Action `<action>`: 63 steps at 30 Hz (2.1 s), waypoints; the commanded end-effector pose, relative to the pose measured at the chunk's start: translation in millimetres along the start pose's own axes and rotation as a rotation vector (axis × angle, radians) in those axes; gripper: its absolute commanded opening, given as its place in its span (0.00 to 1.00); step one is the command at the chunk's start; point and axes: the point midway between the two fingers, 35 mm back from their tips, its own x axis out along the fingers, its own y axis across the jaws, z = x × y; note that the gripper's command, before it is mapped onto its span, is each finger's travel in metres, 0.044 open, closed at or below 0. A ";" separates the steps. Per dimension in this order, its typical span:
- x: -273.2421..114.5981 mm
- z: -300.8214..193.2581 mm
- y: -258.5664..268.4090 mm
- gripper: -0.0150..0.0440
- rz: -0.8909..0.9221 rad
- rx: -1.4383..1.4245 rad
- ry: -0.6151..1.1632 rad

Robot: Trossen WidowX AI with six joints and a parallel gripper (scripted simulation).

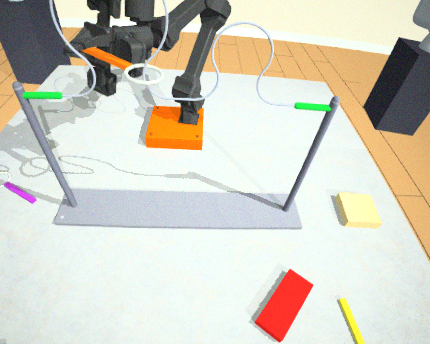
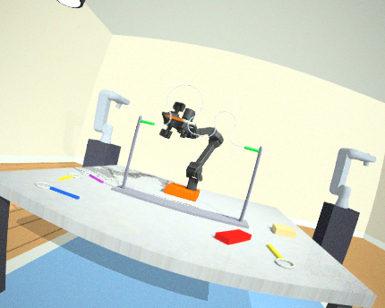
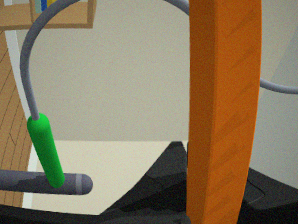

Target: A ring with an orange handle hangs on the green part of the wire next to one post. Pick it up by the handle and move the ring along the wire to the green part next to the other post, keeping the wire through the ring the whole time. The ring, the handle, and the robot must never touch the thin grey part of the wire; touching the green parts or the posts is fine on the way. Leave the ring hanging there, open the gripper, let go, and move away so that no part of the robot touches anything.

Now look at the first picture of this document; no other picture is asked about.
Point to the white hoop with magenta handle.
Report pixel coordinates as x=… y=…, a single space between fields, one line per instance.
x=13 y=188

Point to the orange handle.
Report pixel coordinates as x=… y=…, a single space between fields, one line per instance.
x=124 y=65

